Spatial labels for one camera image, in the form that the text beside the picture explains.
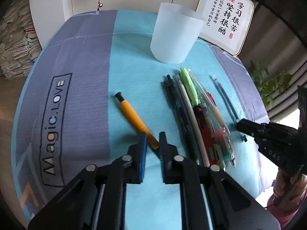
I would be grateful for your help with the clear pen with pink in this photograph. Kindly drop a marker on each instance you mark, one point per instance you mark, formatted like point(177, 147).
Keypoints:
point(223, 128)

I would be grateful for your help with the dark blue pen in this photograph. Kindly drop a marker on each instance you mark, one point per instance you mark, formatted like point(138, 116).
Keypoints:
point(179, 105)

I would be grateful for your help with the red black pen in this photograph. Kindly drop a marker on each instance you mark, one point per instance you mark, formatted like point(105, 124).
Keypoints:
point(205, 131)

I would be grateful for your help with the orange retractable pen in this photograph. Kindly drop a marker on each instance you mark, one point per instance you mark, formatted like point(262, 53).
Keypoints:
point(135, 120)

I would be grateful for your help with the blue refill pen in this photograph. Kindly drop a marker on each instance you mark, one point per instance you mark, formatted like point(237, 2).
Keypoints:
point(231, 109)

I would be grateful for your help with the translucent white plastic cup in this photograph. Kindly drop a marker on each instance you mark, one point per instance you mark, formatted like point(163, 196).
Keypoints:
point(175, 32)

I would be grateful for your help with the framed calligraphy sign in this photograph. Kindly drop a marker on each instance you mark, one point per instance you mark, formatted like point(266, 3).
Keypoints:
point(226, 23)

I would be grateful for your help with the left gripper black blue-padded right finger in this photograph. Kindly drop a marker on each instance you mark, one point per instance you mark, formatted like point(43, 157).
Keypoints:
point(210, 198)

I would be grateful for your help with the blue grey tablecloth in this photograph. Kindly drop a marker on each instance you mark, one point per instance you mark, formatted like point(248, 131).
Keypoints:
point(97, 72)

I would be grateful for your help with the stack of papers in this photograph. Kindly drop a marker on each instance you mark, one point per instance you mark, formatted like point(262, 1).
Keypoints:
point(20, 45)

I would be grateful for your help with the light green pen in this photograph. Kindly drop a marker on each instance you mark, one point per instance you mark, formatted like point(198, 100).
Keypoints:
point(189, 86)

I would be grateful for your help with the green potted plant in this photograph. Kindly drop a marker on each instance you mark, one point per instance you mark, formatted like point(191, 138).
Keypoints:
point(269, 88)

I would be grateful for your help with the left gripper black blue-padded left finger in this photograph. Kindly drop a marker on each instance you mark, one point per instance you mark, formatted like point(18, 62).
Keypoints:
point(95, 198)

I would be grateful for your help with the person's right hand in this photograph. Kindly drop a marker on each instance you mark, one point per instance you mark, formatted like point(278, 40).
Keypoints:
point(288, 191)

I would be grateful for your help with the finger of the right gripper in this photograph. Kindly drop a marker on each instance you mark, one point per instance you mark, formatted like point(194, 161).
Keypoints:
point(249, 128)

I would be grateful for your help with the white slim pen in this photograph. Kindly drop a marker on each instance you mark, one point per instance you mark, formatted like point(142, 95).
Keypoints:
point(194, 122)

